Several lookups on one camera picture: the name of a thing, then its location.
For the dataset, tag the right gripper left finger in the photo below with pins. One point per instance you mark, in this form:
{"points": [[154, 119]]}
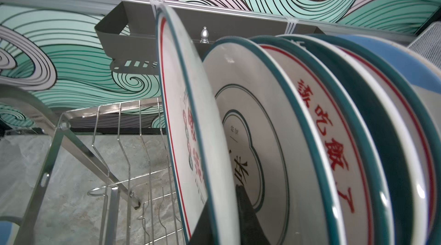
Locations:
{"points": [[203, 234]]}

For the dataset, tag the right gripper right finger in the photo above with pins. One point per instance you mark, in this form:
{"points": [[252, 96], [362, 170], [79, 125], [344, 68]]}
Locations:
{"points": [[251, 232]]}

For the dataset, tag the white plate red characters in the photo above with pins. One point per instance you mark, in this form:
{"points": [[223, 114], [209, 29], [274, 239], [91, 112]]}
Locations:
{"points": [[196, 139]]}

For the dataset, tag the white plate green clover outline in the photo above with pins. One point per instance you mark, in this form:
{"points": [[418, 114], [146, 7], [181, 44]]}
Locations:
{"points": [[275, 151]]}

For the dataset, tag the orange sunburst plate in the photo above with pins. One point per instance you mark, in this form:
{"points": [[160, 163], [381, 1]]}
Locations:
{"points": [[418, 120], [350, 149]]}

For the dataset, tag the green red rimmed plate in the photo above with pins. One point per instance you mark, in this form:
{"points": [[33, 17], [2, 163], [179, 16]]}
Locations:
{"points": [[397, 151]]}

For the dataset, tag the blue striped plate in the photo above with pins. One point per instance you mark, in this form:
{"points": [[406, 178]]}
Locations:
{"points": [[8, 232], [425, 78]]}

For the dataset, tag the steel two-tier dish rack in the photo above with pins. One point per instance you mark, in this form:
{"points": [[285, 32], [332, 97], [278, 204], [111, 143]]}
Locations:
{"points": [[58, 127]]}

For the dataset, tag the black wall shelf basket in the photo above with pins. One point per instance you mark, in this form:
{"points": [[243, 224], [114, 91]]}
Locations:
{"points": [[128, 33]]}

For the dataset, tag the clear mesh wall bin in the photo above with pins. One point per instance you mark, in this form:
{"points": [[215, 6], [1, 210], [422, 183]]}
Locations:
{"points": [[428, 44]]}

